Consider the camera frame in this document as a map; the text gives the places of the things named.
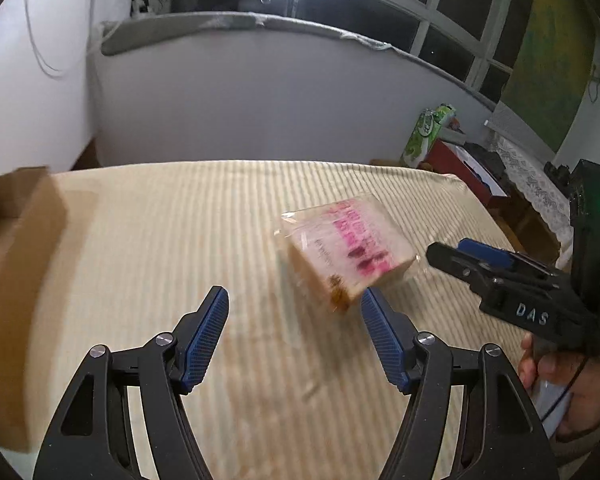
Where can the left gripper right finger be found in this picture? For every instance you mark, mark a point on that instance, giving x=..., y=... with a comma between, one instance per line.
x=499, y=432

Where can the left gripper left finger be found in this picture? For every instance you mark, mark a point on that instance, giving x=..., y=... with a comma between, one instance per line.
x=90, y=435

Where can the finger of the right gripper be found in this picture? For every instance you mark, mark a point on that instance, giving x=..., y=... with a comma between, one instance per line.
x=495, y=293
x=481, y=259

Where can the right hand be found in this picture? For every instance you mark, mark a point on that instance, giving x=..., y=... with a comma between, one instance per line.
x=583, y=414

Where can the white lace cloth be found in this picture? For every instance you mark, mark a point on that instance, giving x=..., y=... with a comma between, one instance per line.
x=524, y=171

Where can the red storage box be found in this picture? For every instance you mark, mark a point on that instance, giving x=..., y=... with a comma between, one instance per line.
x=453, y=159

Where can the wrapped sliced bread loaf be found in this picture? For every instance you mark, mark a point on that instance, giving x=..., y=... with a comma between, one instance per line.
x=336, y=251

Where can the green white tissue pack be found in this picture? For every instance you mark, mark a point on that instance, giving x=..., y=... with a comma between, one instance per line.
x=424, y=134

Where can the striped yellow tablecloth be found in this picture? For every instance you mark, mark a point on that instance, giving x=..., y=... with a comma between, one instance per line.
x=294, y=390

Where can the brown cardboard box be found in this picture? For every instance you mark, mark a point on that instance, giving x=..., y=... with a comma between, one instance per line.
x=32, y=219

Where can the black camera on shelf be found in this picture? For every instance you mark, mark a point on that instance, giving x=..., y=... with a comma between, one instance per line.
x=559, y=177

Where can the green yellow wall curtain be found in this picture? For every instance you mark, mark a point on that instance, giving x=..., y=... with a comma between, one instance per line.
x=552, y=69

